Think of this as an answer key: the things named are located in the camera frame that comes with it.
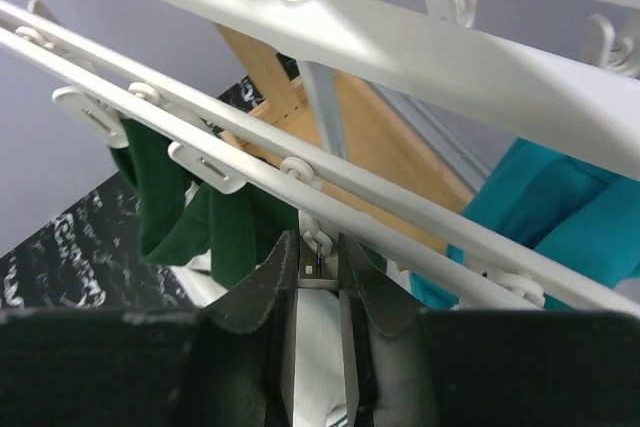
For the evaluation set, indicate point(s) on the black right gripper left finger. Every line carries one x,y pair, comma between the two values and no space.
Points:
227,364

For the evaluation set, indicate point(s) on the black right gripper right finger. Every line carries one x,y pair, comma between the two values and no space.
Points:
414,366

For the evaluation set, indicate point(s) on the white plastic clip hanger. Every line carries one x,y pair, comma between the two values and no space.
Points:
563,104

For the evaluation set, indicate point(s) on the white hanger clip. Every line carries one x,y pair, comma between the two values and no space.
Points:
316,247

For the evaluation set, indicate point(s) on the white green t-shirt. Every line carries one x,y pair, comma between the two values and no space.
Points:
182,219

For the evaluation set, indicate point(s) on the teal blue shirt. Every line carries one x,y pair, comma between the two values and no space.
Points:
572,212

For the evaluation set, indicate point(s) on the wooden drying rack frame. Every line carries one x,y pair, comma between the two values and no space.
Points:
325,142

